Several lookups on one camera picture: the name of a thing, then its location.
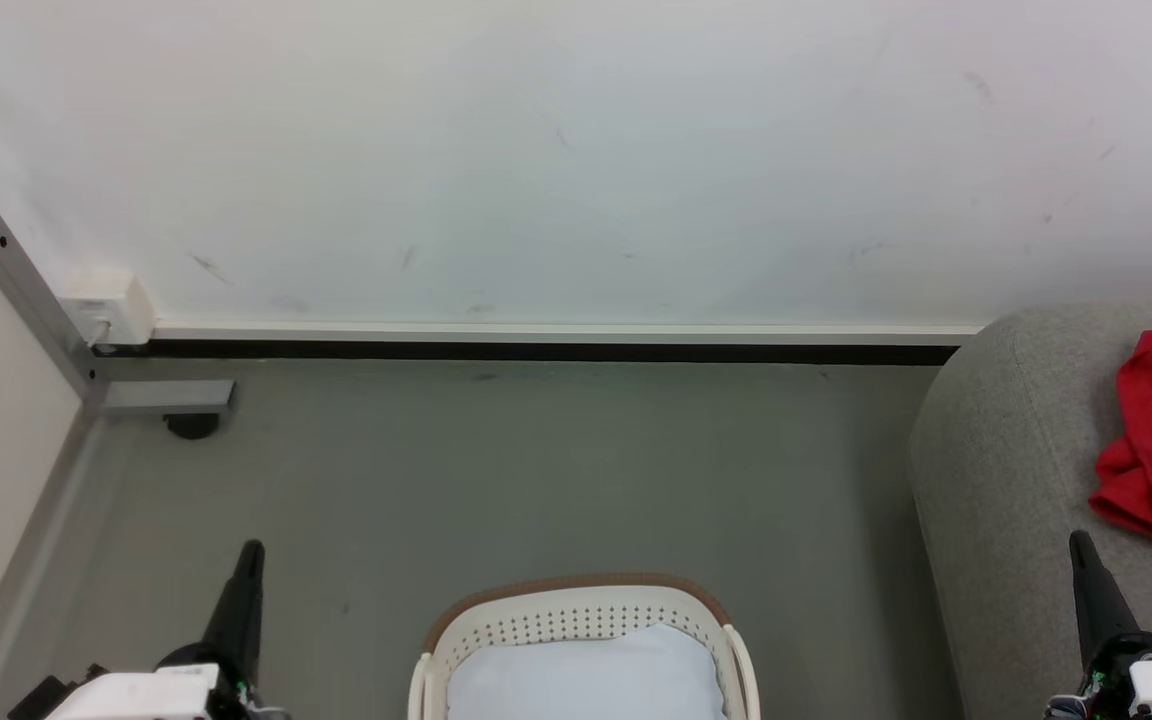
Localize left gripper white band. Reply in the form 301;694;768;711
6;540;287;720

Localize white perforated laundry basket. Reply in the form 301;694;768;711
408;573;763;720

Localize grey fabric sofa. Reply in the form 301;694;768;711
908;303;1152;720

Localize pale blue white cloth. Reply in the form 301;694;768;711
446;622;727;720

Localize black and white baseboard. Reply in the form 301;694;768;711
91;320;985;366

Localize black round frame foot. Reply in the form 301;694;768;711
164;412;222;441

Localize white wall socket box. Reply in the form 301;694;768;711
58;265;156;347

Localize grey metal frame post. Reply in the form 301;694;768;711
0;198;236;417

